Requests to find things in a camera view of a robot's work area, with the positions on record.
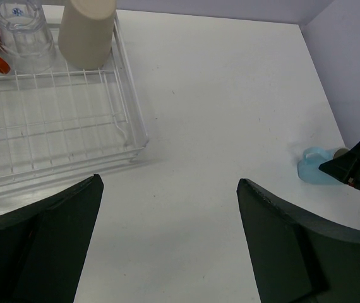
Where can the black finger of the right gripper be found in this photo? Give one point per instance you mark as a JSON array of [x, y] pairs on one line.
[[343, 167]]

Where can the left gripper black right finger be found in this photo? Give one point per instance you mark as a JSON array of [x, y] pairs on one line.
[[296, 255]]

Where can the white wire dish rack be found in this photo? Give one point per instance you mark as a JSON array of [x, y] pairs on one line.
[[65, 123]]

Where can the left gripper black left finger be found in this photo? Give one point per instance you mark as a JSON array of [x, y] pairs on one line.
[[43, 246]]

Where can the glossy light blue faceted mug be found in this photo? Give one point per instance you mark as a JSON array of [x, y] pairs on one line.
[[308, 167]]

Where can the beige paper cup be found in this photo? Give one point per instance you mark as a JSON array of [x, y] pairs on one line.
[[86, 31]]

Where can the clear plastic cup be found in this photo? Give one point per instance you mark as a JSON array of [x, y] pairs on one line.
[[26, 41]]

